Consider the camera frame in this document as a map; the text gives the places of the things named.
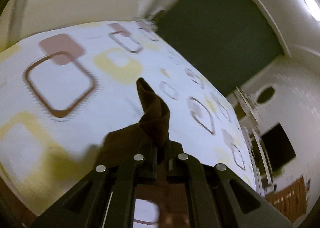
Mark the brown plaid sweater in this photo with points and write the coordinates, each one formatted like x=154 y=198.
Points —
x=151 y=130

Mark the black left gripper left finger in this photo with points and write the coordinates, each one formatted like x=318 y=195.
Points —
x=100 y=199

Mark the patterned white bed sheet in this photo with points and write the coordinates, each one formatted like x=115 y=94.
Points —
x=64 y=90

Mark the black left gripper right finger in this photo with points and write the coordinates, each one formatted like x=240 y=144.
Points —
x=216 y=196

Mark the black wall television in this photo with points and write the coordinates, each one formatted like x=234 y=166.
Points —
x=278 y=147

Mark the dark green curtain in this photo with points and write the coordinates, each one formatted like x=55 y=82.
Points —
x=228 y=41

